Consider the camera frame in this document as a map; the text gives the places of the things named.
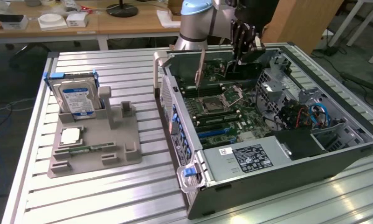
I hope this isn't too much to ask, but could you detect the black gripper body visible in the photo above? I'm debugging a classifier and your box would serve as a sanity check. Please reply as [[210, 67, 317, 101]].
[[234, 0, 277, 28]]

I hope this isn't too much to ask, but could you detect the blue expansion slot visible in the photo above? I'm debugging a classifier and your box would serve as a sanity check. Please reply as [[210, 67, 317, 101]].
[[198, 129, 234, 139]]

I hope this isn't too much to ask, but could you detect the perforated metal drive cage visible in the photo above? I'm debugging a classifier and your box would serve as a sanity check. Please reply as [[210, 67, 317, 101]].
[[254, 55, 318, 112]]

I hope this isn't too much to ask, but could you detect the wooden cabinet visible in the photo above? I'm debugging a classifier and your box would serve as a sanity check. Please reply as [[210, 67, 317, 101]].
[[261, 0, 345, 56]]

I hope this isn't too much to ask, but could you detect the metal socket cover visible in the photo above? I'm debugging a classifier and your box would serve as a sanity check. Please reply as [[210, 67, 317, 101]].
[[220, 84, 245, 105]]

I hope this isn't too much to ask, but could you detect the white flat box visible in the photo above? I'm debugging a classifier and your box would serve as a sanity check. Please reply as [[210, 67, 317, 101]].
[[156, 9, 182, 29]]

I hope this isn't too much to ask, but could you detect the brown cardboard box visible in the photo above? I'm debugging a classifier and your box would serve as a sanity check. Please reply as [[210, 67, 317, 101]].
[[166, 0, 185, 16]]

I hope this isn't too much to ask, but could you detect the CPU socket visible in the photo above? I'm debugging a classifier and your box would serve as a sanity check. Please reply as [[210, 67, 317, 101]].
[[201, 96, 226, 113]]

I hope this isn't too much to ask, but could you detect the installed RAM stick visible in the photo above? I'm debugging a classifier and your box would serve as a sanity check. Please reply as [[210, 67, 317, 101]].
[[196, 112, 241, 122]]

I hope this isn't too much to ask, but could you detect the green motherboard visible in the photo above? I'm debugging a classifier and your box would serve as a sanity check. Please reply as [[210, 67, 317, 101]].
[[173, 59, 277, 150]]

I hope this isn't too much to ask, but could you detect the black floor stand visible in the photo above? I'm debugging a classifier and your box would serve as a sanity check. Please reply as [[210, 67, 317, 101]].
[[337, 65, 373, 88]]

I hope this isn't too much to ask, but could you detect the black round lamp base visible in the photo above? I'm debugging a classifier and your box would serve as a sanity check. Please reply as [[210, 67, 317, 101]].
[[106, 0, 140, 18]]

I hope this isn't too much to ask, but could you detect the black plastic shroud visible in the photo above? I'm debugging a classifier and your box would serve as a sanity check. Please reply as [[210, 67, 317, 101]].
[[272, 129, 328, 161]]

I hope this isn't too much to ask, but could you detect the metal disk bay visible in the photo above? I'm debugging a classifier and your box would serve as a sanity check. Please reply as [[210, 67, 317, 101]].
[[309, 118, 373, 153]]

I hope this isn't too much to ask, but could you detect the grey power supply unit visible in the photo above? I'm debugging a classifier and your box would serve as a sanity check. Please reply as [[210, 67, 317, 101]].
[[204, 136, 296, 182]]

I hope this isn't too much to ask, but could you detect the white labelled box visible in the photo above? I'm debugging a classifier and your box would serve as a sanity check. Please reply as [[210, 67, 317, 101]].
[[65, 12, 89, 28]]

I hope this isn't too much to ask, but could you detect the blue case latch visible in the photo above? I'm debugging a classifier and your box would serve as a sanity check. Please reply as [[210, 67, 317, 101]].
[[181, 166, 196, 178]]

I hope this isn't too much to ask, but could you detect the hard disk with blue caddy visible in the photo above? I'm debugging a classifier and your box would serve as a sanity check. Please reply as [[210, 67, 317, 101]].
[[44, 69, 101, 121]]

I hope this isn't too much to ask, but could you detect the white round plastic holder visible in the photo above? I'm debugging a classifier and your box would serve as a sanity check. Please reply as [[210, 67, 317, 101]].
[[37, 13, 69, 32]]

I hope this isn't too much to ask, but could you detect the black open PC case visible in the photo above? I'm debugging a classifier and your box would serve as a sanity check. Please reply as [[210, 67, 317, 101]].
[[153, 45, 373, 220]]

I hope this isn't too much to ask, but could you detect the green RAM stick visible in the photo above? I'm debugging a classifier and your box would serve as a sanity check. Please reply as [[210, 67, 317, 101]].
[[68, 142, 116, 154]]

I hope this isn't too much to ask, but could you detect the silver CPU chip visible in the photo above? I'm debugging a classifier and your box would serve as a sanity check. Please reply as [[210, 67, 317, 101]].
[[58, 127, 84, 143]]

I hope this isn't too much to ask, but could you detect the grey plastic parts rack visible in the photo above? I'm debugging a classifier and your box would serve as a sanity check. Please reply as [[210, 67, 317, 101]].
[[46, 86, 144, 179]]

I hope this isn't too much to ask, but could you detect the white box black lid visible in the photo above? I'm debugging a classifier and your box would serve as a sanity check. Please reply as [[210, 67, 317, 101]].
[[0, 14, 29, 30]]

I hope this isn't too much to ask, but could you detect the orange wire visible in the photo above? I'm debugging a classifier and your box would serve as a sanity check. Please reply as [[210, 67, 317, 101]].
[[293, 106, 308, 128]]

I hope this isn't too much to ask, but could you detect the wooden desk white frame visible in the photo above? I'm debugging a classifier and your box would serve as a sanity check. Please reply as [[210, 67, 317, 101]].
[[97, 0, 186, 51], [0, 0, 100, 51]]

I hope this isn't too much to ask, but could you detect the white table frame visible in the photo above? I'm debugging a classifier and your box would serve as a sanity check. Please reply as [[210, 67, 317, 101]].
[[326, 0, 373, 64]]

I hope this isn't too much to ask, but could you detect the blue wire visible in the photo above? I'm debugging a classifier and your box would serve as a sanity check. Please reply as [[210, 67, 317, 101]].
[[309, 104, 333, 128]]

